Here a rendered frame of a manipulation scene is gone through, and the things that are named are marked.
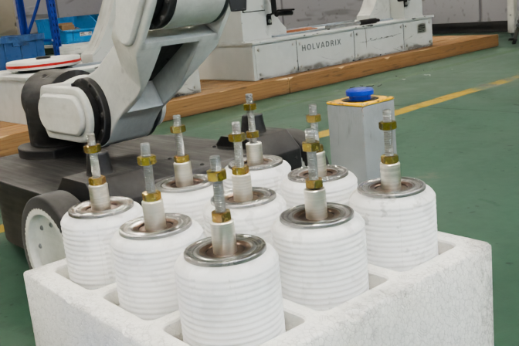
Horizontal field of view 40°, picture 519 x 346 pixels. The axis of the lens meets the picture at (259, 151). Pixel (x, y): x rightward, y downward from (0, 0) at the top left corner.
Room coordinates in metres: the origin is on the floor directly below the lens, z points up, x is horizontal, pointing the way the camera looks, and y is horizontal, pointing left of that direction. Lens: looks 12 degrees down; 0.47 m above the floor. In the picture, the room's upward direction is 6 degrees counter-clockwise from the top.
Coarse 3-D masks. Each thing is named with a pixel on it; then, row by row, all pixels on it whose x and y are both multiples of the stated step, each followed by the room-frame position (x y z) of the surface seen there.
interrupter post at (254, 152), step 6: (246, 144) 0.93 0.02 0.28; (252, 144) 0.93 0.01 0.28; (258, 144) 0.93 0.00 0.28; (246, 150) 0.94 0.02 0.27; (252, 150) 0.93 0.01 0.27; (258, 150) 0.93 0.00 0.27; (252, 156) 0.93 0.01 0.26; (258, 156) 0.93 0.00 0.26; (252, 162) 0.93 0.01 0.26; (258, 162) 0.93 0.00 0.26
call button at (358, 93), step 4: (352, 88) 1.03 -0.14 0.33; (356, 88) 1.02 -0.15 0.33; (360, 88) 1.02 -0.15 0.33; (364, 88) 1.01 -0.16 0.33; (368, 88) 1.01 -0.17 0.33; (372, 88) 1.02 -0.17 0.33; (348, 92) 1.01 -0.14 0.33; (352, 92) 1.00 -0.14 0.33; (356, 92) 1.00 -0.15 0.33; (360, 92) 1.00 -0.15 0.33; (364, 92) 1.00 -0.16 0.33; (368, 92) 1.00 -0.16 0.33; (372, 92) 1.01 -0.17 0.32; (348, 96) 1.01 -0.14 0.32; (352, 96) 1.00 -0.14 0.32; (356, 96) 1.00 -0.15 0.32; (360, 96) 1.00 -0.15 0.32; (364, 96) 1.00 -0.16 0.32; (368, 96) 1.00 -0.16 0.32
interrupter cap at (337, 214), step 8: (296, 208) 0.71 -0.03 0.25; (304, 208) 0.71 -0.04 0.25; (328, 208) 0.70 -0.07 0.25; (336, 208) 0.70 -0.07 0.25; (344, 208) 0.69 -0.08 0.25; (280, 216) 0.68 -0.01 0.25; (288, 216) 0.68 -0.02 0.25; (296, 216) 0.68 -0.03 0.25; (304, 216) 0.69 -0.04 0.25; (328, 216) 0.68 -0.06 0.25; (336, 216) 0.67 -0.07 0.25; (344, 216) 0.67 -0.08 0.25; (352, 216) 0.67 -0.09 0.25; (288, 224) 0.66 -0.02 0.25; (296, 224) 0.65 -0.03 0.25; (304, 224) 0.65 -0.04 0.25; (312, 224) 0.65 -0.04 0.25; (320, 224) 0.65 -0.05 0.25; (328, 224) 0.65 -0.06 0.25; (336, 224) 0.65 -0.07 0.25
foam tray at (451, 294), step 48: (48, 288) 0.74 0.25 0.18; (384, 288) 0.65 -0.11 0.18; (432, 288) 0.68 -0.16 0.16; (480, 288) 0.73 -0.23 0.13; (48, 336) 0.76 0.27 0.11; (96, 336) 0.66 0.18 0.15; (144, 336) 0.60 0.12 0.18; (288, 336) 0.57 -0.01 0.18; (336, 336) 0.58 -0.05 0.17; (384, 336) 0.63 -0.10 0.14; (432, 336) 0.67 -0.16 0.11; (480, 336) 0.73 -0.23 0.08
